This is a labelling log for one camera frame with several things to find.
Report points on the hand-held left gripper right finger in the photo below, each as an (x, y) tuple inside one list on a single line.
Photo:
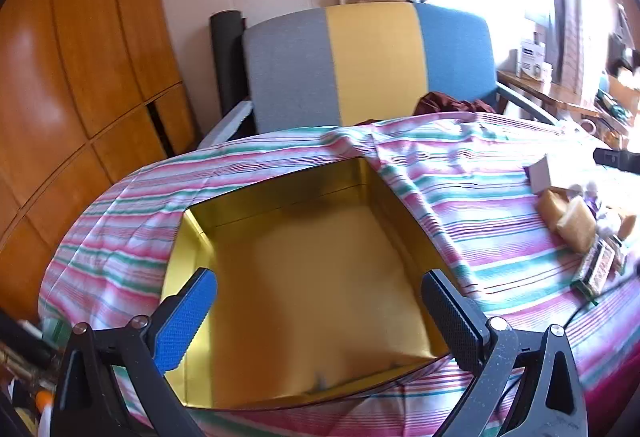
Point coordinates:
[(450, 317)]

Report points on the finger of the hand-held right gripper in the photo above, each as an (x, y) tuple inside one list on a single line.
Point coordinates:
[(617, 159)]

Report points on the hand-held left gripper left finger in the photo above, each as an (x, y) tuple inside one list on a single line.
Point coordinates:
[(182, 322)]

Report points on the clear plastic bundle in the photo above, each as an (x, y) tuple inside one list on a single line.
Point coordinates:
[(584, 197), (609, 222)]

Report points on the yellow sponge cake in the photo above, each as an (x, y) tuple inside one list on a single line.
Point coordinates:
[(577, 224), (629, 224), (552, 207)]

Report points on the white carton box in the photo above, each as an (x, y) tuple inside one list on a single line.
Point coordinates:
[(541, 174)]

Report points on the gold tin box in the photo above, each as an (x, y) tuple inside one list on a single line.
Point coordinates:
[(310, 277)]

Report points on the white mug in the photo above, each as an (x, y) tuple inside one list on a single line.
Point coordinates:
[(590, 125)]

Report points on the cardboard box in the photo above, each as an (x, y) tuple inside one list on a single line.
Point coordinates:
[(625, 97)]

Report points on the striped tablecloth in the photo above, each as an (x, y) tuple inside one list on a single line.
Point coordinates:
[(125, 227)]

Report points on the wooden side table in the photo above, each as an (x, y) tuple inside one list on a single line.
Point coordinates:
[(530, 87)]

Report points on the white box with blue label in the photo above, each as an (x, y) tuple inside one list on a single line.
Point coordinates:
[(532, 59)]

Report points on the striped brown curtain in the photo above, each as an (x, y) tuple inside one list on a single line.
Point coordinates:
[(575, 17)]

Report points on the dark red cloth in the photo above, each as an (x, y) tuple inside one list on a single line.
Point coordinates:
[(445, 104)]

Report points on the grey yellow blue chair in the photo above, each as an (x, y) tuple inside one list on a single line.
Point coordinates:
[(375, 62)]

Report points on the black rolled mat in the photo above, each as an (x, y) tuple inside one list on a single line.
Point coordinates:
[(225, 62)]

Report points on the wooden wardrobe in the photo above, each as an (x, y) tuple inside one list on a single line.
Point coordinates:
[(75, 67)]

